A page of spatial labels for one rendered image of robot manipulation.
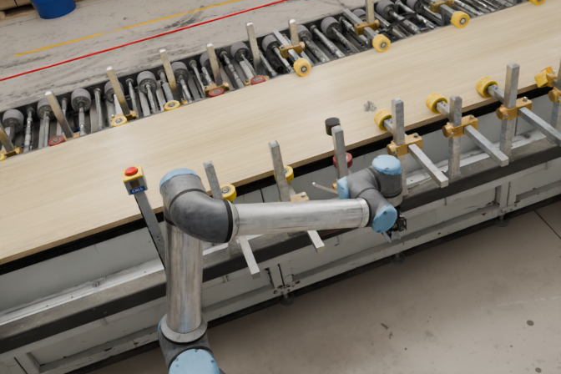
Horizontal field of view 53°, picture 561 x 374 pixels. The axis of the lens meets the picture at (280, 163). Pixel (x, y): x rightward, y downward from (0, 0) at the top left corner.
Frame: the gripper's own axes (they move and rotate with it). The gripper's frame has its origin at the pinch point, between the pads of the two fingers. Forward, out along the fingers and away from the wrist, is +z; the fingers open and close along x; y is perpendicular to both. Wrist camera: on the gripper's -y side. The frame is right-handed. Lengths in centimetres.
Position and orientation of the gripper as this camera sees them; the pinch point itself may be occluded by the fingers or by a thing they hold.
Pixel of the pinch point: (389, 237)
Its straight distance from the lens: 211.6
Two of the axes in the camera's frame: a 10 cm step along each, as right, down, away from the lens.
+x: 9.4, -3.1, 1.5
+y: 3.0, 5.4, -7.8
